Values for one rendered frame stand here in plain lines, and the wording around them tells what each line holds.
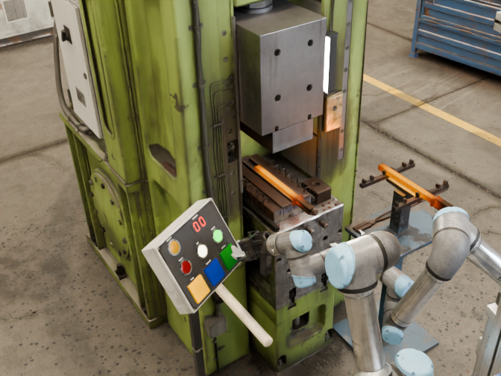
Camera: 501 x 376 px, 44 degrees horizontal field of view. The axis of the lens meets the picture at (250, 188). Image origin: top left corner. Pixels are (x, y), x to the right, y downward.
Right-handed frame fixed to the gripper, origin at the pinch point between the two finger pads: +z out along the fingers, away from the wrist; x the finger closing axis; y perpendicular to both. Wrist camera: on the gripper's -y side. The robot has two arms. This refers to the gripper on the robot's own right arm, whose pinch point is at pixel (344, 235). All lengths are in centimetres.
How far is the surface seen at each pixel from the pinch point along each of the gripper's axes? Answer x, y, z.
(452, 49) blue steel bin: 337, 80, 229
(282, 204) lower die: -7.1, 0.9, 32.0
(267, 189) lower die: -5.6, 0.9, 45.3
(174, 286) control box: -71, -6, 8
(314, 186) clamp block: 13.4, 1.9, 35.5
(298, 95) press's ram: 0, -49, 31
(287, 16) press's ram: 2, -77, 41
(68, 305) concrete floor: -85, 100, 134
